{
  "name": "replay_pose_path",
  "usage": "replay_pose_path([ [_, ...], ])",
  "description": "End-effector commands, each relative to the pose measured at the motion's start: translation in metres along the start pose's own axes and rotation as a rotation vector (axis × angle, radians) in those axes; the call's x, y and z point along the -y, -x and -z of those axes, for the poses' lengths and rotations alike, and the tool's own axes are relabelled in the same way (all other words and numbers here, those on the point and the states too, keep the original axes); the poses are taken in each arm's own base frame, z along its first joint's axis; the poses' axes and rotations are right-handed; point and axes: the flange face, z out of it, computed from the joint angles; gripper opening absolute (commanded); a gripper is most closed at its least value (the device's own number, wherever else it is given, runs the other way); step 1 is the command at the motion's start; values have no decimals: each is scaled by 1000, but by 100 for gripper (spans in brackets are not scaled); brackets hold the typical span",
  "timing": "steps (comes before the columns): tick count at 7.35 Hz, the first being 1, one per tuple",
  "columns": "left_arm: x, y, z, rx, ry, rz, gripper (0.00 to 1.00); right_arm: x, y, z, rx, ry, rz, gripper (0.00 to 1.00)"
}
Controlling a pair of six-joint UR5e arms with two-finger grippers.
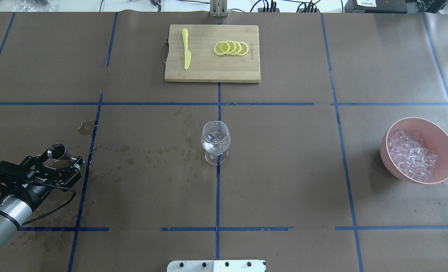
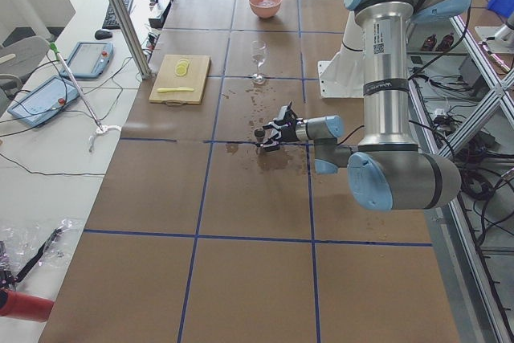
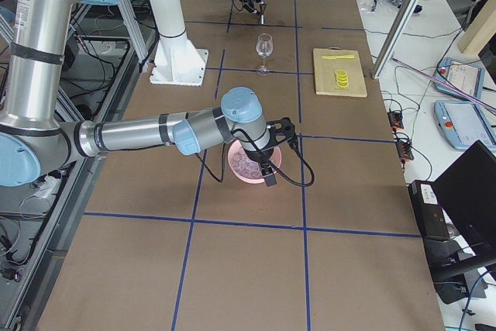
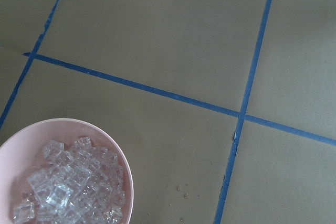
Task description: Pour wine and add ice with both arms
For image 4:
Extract blue tape grid lines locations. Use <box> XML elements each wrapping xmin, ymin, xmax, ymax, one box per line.
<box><xmin>1</xmin><ymin>0</ymin><xmax>335</xmax><ymax>223</ymax></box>

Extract pink bowl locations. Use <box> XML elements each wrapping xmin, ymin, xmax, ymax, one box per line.
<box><xmin>1</xmin><ymin>118</ymin><xmax>134</xmax><ymax>223</ymax></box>

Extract clear ice cube pile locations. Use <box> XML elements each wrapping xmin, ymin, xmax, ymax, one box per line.
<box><xmin>13</xmin><ymin>136</ymin><xmax>126</xmax><ymax>223</ymax></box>

